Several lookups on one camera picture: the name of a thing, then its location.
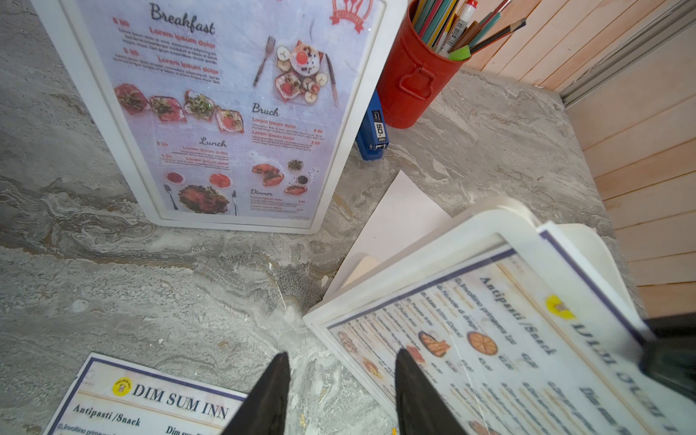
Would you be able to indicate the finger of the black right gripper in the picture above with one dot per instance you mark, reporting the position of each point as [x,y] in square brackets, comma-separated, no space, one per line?
[669,359]

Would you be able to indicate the pencils in cup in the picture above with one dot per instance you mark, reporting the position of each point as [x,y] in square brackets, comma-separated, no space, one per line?
[447,28]

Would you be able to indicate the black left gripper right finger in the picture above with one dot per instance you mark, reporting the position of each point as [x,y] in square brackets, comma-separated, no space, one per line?
[420,409]

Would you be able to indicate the white menu holder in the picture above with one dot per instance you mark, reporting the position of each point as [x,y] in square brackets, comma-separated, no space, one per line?
[217,109]
[493,224]

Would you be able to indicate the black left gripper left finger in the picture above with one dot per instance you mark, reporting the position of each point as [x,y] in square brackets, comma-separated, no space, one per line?
[264,410]

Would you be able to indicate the special menu sheet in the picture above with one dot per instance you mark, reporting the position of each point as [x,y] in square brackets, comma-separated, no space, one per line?
[234,103]

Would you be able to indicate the red pencil cup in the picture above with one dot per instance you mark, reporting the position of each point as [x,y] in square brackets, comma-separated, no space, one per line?
[413,76]

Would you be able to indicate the dim sum inn menu sheet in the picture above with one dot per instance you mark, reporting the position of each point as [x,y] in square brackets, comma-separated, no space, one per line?
[112,396]

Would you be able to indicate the blue stapler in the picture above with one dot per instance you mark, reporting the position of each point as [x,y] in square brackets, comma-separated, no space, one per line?
[372,139]

